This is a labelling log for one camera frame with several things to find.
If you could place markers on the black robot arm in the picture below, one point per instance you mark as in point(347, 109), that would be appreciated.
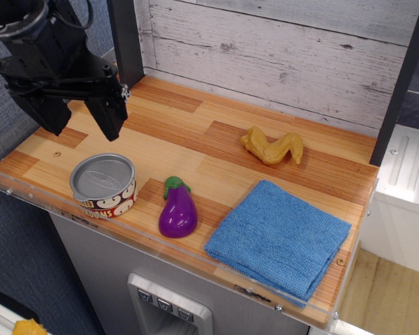
point(45, 10)

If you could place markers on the purple toy eggplant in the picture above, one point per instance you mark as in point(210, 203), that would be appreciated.
point(179, 217)

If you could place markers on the blue folded cloth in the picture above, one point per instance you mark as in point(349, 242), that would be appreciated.
point(279, 240)

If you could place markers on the grey toy fridge cabinet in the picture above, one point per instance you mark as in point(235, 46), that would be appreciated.
point(103, 264)

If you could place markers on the mushroom tin can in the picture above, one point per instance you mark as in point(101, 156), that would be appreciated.
point(104, 185)

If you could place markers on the yellow toy chicken wing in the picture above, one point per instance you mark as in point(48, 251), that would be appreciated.
point(272, 153)

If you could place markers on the yellow toy at corner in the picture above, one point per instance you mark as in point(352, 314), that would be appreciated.
point(28, 327)

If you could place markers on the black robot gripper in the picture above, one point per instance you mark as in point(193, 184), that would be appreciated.
point(49, 63)

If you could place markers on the white toy sink counter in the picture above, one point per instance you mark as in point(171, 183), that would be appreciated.
point(390, 228)

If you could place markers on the clear acrylic table guard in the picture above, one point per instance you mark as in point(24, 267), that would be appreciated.
point(319, 320)

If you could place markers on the dark right post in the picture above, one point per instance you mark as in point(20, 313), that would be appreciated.
point(402, 85)

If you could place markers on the silver dispenser panel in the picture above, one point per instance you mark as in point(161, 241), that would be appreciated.
point(160, 310)

